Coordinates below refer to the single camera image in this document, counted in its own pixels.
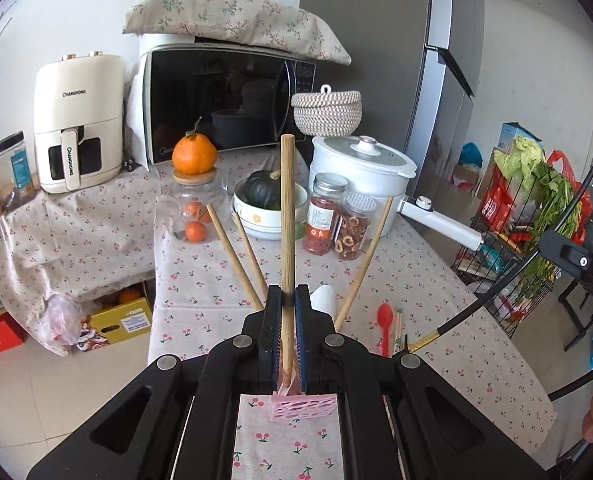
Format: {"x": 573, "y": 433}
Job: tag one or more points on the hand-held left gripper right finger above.
{"x": 302, "y": 340}

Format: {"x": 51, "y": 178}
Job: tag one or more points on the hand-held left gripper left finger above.
{"x": 276, "y": 340}

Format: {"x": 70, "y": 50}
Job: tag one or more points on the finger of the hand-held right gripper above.
{"x": 571, "y": 252}

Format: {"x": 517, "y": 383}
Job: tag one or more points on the white plastic spoon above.
{"x": 325, "y": 300}

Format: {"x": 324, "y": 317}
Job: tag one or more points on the pink perforated plastic basket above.
{"x": 301, "y": 407}

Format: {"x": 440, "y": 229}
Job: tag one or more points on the light bamboo chopstick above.
{"x": 249, "y": 252}
{"x": 231, "y": 255}
{"x": 287, "y": 210}
{"x": 364, "y": 265}

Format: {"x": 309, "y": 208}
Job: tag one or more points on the black chair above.
{"x": 583, "y": 310}

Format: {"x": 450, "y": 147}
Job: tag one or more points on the leafy green herbs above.
{"x": 551, "y": 195}

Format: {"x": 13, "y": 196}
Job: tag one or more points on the red plastic spoon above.
{"x": 385, "y": 317}

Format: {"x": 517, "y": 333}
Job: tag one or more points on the red plastic bag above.
{"x": 563, "y": 165}

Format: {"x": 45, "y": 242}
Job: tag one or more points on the cherry print tablecloth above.
{"x": 201, "y": 285}
{"x": 76, "y": 240}

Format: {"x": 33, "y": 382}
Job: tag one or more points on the red snack packet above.
{"x": 493, "y": 200}

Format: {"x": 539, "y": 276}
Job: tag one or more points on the pale green cabbage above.
{"x": 521, "y": 155}

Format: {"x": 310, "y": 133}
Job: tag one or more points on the white ceramic bowl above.
{"x": 261, "y": 222}

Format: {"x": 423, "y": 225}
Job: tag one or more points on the jar of dried fruit rings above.
{"x": 354, "y": 232}

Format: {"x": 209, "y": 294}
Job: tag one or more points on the jar of red chili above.
{"x": 321, "y": 220}

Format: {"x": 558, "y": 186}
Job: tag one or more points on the blue cardboard box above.
{"x": 513, "y": 132}

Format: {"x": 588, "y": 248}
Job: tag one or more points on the small orange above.
{"x": 195, "y": 231}
{"x": 192, "y": 208}
{"x": 205, "y": 216}

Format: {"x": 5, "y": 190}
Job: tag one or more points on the yellow cardboard box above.
{"x": 126, "y": 320}

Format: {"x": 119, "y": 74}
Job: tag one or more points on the dark green squash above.
{"x": 264, "y": 187}

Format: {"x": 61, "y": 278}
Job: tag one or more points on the glass jar with wooden lid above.
{"x": 176, "y": 210}

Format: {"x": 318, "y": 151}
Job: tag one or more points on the large orange with stem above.
{"x": 194, "y": 155}

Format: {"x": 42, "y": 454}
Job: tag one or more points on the clear plastic bag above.
{"x": 59, "y": 325}

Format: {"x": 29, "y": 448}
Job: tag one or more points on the black power plug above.
{"x": 131, "y": 164}

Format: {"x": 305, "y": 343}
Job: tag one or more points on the woven lidded basket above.
{"x": 326, "y": 112}

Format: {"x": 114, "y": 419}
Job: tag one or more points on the black microwave oven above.
{"x": 211, "y": 95}

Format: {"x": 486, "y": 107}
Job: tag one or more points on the grey refrigerator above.
{"x": 376, "y": 60}

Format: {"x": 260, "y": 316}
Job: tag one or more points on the cream air fryer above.
{"x": 81, "y": 110}

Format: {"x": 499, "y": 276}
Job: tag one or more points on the black lid jar blue label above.
{"x": 19, "y": 170}

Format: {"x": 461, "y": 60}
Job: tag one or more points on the floral cloth cover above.
{"x": 236, "y": 17}

